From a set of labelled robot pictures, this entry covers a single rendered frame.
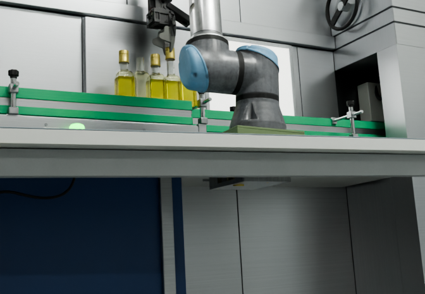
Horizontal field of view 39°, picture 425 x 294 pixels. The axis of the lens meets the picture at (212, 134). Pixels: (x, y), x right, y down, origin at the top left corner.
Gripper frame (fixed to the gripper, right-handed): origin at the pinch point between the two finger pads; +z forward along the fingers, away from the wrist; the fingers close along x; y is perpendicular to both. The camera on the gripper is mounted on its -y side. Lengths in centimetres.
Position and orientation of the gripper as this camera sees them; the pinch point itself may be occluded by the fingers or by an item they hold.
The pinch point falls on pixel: (169, 50)
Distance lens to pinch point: 214.7
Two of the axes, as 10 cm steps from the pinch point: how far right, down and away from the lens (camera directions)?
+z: 0.5, 9.8, -1.9
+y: -8.7, -0.5, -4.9
